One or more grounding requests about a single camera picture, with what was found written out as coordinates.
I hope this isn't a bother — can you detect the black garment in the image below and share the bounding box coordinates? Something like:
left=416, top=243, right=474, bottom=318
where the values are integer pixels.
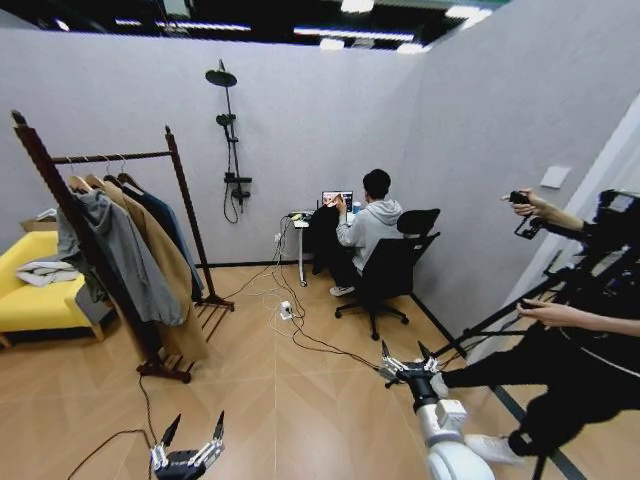
left=309, top=203, right=348, bottom=277

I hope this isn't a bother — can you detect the yellow sofa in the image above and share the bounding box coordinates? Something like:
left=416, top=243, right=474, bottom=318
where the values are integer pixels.
left=0, top=229, right=121, bottom=352

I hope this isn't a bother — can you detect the black teleoperation rig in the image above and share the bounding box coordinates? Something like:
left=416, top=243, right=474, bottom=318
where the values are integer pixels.
left=542, top=188, right=640, bottom=321

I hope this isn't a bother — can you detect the cardboard box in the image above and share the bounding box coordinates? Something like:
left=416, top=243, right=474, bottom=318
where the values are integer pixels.
left=19, top=208, right=61, bottom=234

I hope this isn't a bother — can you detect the black shower set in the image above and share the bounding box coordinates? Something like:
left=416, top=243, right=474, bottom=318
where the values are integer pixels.
left=204, top=58, right=253, bottom=225

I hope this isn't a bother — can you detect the small white desk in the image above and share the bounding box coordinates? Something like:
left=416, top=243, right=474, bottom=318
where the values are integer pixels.
left=284, top=210, right=362, bottom=288

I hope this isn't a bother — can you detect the light wooden hanger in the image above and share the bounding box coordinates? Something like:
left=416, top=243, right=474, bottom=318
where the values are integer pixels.
left=66, top=155, right=94, bottom=196
left=82, top=158, right=109, bottom=192

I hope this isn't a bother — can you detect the black tripod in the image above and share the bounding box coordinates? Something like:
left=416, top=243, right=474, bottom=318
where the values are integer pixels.
left=432, top=272, right=596, bottom=372

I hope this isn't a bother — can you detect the long ceiling light strip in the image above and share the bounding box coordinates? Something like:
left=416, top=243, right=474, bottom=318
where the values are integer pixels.
left=292, top=26, right=417, bottom=43
left=153, top=19, right=253, bottom=33

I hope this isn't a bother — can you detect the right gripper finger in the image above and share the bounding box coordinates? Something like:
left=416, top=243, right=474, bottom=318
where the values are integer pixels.
left=378, top=340, right=402, bottom=384
left=416, top=340, right=443, bottom=374

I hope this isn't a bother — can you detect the black office chair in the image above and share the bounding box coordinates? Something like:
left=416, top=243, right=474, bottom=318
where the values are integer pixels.
left=333, top=207, right=443, bottom=343

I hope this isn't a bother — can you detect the dark wooden clothes rack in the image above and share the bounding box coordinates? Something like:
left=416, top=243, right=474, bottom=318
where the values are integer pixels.
left=9, top=109, right=236, bottom=385

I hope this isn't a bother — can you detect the standing person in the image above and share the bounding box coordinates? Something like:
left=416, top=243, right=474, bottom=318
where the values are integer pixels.
left=429, top=187, right=640, bottom=480

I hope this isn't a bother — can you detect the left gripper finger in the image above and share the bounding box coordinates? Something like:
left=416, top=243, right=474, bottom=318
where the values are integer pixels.
left=195, top=410, right=227, bottom=465
left=150, top=413, right=183, bottom=472

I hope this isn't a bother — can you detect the black braided floor cable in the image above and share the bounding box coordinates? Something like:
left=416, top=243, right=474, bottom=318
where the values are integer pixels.
left=66, top=373, right=162, bottom=480

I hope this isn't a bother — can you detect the grey hooded jacket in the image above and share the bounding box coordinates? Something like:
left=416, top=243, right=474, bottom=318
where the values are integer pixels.
left=54, top=188, right=187, bottom=328

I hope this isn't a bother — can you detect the black handheld controller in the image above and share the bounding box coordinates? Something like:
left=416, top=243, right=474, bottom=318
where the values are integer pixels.
left=507, top=189, right=546, bottom=242

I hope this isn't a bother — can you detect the white wall plate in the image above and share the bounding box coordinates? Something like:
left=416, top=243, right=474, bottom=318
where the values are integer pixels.
left=540, top=164, right=572, bottom=190

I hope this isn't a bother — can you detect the dark wooden hanger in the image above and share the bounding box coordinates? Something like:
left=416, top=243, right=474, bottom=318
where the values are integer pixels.
left=101, top=154, right=124, bottom=190
left=115, top=154, right=147, bottom=195

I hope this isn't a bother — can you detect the white floor cable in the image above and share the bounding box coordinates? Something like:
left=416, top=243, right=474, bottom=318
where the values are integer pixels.
left=227, top=219, right=301, bottom=331

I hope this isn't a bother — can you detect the seated person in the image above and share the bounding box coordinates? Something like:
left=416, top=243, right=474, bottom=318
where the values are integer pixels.
left=328, top=168, right=405, bottom=298

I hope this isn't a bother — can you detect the open laptop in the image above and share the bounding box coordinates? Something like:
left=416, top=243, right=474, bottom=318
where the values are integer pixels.
left=321, top=189, right=355, bottom=215

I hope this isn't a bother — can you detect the dark blue garment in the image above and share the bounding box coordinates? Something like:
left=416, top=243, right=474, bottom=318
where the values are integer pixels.
left=122, top=182, right=206, bottom=302

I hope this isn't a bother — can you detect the pale grey folded garment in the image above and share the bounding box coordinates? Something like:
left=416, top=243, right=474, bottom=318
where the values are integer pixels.
left=15, top=259, right=87, bottom=288

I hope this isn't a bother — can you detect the tan long coat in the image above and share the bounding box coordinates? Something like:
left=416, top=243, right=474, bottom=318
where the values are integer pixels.
left=99, top=179, right=210, bottom=363

